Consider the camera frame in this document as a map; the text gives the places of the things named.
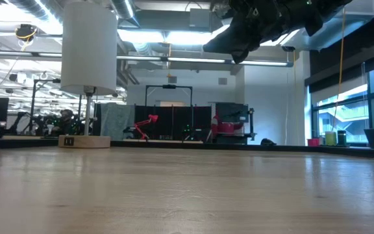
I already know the red desk lamp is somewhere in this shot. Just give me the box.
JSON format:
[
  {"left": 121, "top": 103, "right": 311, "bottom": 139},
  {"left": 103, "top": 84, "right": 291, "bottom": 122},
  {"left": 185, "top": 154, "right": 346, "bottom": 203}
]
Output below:
[{"left": 131, "top": 114, "right": 159, "bottom": 141}]

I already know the black cup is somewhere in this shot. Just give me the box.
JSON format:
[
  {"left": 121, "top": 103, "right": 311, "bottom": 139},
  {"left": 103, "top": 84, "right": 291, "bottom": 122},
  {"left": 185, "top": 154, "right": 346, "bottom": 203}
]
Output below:
[{"left": 336, "top": 129, "right": 348, "bottom": 147}]

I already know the person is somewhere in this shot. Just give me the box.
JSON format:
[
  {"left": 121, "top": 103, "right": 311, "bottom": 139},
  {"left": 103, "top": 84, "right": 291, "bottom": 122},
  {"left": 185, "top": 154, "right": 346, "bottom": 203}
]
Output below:
[
  {"left": 210, "top": 113, "right": 237, "bottom": 135},
  {"left": 52, "top": 109, "right": 81, "bottom": 137}
]

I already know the grey ceiling air unit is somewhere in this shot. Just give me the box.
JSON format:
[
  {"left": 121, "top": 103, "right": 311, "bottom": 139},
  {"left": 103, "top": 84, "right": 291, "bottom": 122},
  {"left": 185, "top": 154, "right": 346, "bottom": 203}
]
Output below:
[{"left": 189, "top": 8, "right": 212, "bottom": 29}]

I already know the black light stand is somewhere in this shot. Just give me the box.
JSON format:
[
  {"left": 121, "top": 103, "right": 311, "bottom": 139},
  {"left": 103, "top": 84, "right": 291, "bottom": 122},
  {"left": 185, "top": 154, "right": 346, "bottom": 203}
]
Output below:
[{"left": 27, "top": 77, "right": 62, "bottom": 135}]

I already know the dark robot station cabinet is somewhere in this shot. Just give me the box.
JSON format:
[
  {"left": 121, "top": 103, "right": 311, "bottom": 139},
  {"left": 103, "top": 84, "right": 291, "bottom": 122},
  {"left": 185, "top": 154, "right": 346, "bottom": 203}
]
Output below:
[{"left": 211, "top": 102, "right": 256, "bottom": 145}]

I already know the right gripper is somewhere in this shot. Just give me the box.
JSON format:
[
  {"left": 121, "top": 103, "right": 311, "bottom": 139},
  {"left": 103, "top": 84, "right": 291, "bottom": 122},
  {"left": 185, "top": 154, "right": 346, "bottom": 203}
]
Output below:
[{"left": 203, "top": 0, "right": 308, "bottom": 64}]

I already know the white shade wooden table lamp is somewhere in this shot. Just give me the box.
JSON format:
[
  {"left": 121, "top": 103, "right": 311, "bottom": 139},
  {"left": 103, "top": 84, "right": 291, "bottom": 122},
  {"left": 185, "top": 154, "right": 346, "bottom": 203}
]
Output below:
[{"left": 58, "top": 1, "right": 118, "bottom": 150}]

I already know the silver ventilation duct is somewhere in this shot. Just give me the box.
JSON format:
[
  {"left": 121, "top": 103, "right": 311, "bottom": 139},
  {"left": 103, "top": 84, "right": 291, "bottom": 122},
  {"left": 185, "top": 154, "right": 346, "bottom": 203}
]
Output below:
[{"left": 107, "top": 0, "right": 141, "bottom": 29}]

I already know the green cup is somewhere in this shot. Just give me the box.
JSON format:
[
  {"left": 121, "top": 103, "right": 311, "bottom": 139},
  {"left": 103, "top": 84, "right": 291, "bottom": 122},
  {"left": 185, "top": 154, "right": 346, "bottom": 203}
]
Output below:
[{"left": 324, "top": 131, "right": 338, "bottom": 147}]

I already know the yellow cable reel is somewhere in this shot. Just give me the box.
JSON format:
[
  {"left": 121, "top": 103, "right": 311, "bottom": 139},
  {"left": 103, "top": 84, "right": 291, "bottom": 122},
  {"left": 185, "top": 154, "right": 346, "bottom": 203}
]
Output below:
[{"left": 14, "top": 23, "right": 38, "bottom": 43}]

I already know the black partition panel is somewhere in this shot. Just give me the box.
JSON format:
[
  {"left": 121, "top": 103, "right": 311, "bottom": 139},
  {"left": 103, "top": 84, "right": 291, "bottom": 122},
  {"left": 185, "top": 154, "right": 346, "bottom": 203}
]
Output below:
[{"left": 134, "top": 105, "right": 212, "bottom": 141}]

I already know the black aluminium table frame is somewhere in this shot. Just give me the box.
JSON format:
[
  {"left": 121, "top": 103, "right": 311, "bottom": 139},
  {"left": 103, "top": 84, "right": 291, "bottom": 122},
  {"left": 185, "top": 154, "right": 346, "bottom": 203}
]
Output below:
[{"left": 0, "top": 136, "right": 374, "bottom": 161}]

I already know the grey-green cloth partition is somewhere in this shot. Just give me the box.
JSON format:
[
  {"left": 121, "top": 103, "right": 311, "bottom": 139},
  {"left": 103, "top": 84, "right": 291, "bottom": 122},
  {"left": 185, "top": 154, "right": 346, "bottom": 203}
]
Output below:
[{"left": 99, "top": 103, "right": 136, "bottom": 141}]

